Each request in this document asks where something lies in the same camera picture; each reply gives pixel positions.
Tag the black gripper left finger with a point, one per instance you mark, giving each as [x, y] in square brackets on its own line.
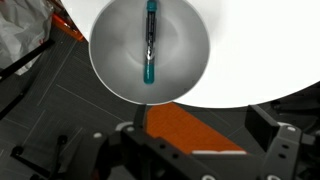
[151, 158]

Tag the white plastic bag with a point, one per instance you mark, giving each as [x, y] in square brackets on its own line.
[24, 26]

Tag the round white table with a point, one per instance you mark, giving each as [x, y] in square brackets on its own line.
[260, 50]

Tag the teal marker pen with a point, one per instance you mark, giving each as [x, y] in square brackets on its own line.
[151, 23]

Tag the grey bowl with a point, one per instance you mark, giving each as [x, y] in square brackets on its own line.
[118, 44]

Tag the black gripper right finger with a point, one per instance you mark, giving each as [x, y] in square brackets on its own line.
[289, 152]

